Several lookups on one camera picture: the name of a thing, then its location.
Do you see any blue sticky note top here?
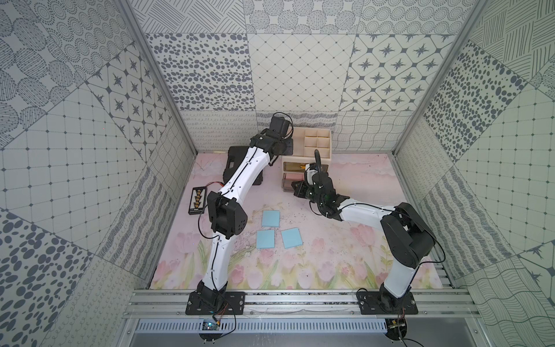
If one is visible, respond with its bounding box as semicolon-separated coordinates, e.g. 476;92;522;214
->
262;211;280;228

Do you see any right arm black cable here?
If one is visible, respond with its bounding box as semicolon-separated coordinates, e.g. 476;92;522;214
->
307;149;447;265

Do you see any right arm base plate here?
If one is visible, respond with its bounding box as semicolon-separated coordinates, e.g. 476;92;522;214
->
356;289;419;316

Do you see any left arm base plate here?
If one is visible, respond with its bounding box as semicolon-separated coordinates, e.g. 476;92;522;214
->
185;291;246;315

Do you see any aluminium mounting rail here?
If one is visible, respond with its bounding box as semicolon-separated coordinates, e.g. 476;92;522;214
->
123;289;479;318

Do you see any pink sticky note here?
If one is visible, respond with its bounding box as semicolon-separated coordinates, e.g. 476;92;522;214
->
285;173;304;181

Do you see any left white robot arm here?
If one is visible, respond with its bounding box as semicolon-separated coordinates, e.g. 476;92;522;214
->
197;130;292;305

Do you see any blue sticky note lower left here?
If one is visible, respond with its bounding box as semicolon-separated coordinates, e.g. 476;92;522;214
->
256;230;275;250

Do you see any grey transparent drawer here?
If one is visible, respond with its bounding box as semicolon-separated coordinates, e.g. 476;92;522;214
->
283;161;306;173

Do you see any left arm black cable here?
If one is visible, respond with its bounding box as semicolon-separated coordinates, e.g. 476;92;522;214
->
197;111;295;296

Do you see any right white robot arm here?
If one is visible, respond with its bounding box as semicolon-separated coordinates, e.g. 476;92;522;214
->
291;170;436;312

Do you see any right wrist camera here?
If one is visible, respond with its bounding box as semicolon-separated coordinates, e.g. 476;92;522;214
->
304;163;319;186

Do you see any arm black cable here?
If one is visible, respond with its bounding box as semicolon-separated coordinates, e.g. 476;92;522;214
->
197;111;295;296
307;149;447;265

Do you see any blue sticky note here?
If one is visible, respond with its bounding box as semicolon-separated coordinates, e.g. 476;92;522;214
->
262;211;280;228
281;228;303;249
256;230;275;250

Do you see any beige desk organizer cabinet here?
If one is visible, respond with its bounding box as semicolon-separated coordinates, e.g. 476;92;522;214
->
281;127;332;165

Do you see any black plastic tool case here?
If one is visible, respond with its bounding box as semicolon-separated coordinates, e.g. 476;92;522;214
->
223;146;249;184

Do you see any blue sticky note lower right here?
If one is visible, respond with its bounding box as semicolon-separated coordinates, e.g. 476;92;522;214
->
281;228;303;249

